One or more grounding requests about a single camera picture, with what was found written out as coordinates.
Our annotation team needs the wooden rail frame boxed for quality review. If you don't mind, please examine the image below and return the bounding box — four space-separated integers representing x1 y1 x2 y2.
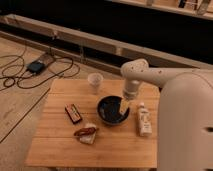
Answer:
0 14 213 69

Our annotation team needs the hot dog toy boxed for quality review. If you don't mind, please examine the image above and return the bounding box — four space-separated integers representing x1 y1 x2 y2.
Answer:
74 123 98 144

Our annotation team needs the wooden table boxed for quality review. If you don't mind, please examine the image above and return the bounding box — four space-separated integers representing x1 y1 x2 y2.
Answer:
26 79 159 168

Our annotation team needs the dark ceramic bowl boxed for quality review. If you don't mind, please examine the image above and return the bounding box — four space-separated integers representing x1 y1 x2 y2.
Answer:
97 96 130 125

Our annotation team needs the small red-brown box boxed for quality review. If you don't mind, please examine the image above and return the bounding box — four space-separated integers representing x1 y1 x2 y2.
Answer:
65 104 82 124

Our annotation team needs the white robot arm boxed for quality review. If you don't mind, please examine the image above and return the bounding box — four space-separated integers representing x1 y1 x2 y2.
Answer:
121 59 213 171

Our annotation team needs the white squeeze bottle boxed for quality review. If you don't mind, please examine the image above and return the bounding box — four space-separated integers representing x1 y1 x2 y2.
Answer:
137 102 152 136

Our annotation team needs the black power adapter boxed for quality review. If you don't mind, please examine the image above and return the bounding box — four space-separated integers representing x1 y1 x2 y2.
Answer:
27 61 45 74

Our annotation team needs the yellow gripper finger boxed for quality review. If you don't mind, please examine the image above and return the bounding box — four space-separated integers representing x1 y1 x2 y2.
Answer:
119 99 130 115

